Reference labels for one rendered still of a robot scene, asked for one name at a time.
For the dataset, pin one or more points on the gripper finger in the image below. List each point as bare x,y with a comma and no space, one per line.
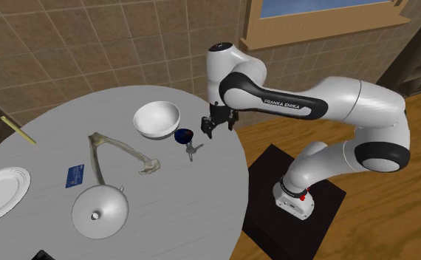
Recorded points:
233,119
207,128

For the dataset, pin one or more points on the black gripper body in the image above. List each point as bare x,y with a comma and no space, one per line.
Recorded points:
219,114

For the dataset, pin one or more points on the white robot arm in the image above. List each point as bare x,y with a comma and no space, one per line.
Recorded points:
361,100

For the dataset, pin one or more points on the blue wine glass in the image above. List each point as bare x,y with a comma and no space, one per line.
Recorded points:
184,136

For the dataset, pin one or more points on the white bowl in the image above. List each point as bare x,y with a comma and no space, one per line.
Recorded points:
156,117

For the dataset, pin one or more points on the round grey table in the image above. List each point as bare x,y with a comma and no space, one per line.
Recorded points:
181,201

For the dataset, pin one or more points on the pale wishbone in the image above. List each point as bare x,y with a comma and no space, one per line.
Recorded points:
97,158

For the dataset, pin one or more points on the black robot stand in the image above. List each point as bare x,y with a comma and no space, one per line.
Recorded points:
286,234

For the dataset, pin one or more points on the wooden framed window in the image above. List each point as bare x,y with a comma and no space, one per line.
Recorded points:
322,27

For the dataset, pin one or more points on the white funnel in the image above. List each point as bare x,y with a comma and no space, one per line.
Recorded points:
106,209

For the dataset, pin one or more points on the blue card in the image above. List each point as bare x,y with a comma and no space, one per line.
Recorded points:
75,176

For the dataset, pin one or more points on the yellow stick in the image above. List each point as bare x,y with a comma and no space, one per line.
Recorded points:
18,130

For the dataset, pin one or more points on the dark wooden shelf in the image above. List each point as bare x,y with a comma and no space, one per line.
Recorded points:
419,54

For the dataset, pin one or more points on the black object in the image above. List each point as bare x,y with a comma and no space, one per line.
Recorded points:
43,255

